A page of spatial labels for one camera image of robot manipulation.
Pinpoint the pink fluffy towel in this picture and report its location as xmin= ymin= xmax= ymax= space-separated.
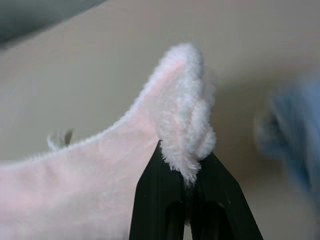
xmin=0 ymin=42 xmax=217 ymax=240

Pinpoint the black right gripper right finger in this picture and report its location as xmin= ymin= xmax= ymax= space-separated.
xmin=186 ymin=151 xmax=264 ymax=240

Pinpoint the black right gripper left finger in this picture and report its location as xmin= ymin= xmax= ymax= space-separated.
xmin=129 ymin=140 xmax=189 ymax=240

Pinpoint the blue fluffy towel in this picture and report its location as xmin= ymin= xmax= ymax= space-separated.
xmin=254 ymin=74 xmax=320 ymax=193

